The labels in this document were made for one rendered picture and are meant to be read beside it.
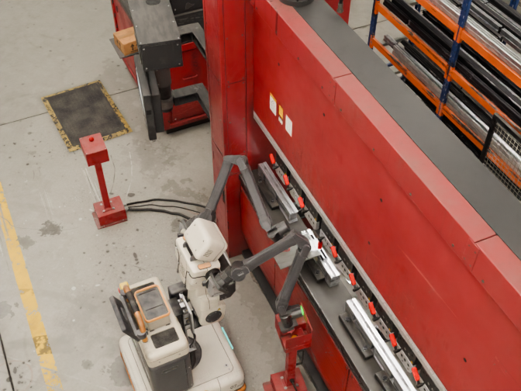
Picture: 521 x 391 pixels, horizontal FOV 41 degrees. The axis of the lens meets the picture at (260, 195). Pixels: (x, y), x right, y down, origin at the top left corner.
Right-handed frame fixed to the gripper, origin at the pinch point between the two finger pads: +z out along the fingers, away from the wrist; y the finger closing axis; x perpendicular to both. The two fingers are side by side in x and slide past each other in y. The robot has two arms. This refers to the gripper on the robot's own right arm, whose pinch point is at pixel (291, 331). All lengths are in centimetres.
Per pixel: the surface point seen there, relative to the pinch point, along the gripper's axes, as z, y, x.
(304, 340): 7.2, 4.9, -4.7
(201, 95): -44, 2, 174
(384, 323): -34, 45, -37
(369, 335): -7.0, 38.8, -24.7
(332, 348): 15.3, 18.2, -11.5
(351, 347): -0.1, 27.7, -23.8
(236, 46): -107, 32, 124
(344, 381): 25.7, 17.8, -28.0
